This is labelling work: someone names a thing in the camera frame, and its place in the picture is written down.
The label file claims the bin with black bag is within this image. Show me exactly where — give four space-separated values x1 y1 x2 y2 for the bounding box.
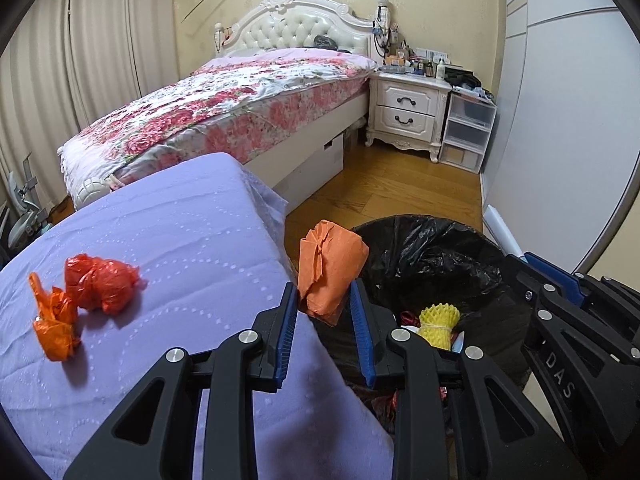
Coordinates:
320 214 533 441

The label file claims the white nightstand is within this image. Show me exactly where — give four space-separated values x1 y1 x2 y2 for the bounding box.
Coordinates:
365 67 453 163

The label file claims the group of small bottles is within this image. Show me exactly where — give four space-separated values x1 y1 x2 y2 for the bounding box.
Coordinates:
377 22 451 80

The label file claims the beige curtain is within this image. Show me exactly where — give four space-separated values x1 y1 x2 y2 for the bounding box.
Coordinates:
0 0 176 211

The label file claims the white paper roll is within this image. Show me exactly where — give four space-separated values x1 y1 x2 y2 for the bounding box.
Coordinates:
487 204 526 261

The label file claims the white bed with tufted headboard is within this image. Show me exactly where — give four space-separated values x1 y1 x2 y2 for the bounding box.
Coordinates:
57 0 378 216

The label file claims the dark clothes pile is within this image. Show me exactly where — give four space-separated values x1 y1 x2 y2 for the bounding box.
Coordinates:
442 65 483 92

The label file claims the orange plastic bag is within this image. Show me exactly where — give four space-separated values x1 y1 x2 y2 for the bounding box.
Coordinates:
28 272 83 362

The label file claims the grey desk chair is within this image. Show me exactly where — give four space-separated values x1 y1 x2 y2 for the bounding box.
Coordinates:
7 157 56 241

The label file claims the dark cloth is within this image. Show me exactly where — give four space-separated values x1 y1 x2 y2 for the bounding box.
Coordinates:
312 34 351 53

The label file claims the white bedside lamp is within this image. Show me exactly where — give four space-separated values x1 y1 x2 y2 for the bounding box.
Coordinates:
374 0 393 56

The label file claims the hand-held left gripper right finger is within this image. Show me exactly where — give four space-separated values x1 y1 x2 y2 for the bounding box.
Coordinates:
350 280 588 480

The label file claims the white wardrobe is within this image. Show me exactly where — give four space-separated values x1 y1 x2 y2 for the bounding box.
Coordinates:
480 0 640 281

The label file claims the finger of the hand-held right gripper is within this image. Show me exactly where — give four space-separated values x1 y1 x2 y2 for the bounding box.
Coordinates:
504 254 562 312
524 251 587 307

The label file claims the orange paper wad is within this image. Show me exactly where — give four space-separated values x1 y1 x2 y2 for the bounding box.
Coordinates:
297 219 370 328

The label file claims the yellow foam fruit net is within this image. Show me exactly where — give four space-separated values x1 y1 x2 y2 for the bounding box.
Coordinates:
419 302 462 351

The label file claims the pink floral quilt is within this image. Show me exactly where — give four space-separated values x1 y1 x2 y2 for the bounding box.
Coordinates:
59 47 378 201

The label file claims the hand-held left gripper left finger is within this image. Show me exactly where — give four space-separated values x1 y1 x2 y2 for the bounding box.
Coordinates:
62 282 299 480

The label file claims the clear plastic drawer unit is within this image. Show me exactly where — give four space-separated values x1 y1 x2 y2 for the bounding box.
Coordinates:
440 89 498 175

